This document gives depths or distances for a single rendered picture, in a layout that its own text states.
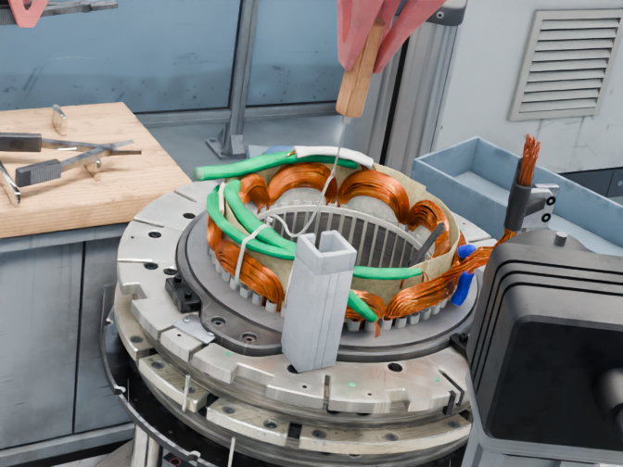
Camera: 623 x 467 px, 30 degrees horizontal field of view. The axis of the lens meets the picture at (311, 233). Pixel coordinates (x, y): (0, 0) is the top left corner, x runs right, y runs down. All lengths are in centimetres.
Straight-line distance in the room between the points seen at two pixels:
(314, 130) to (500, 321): 348
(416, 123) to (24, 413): 53
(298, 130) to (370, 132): 244
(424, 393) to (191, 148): 281
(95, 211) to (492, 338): 72
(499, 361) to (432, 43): 99
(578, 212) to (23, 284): 54
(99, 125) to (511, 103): 229
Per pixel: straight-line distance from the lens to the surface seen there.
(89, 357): 109
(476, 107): 325
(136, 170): 105
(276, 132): 372
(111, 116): 115
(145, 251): 87
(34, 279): 102
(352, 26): 67
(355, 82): 69
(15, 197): 97
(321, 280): 73
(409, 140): 132
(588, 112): 349
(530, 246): 32
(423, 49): 128
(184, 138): 360
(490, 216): 111
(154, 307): 81
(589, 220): 118
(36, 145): 103
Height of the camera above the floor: 154
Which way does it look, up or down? 29 degrees down
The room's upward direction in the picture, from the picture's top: 10 degrees clockwise
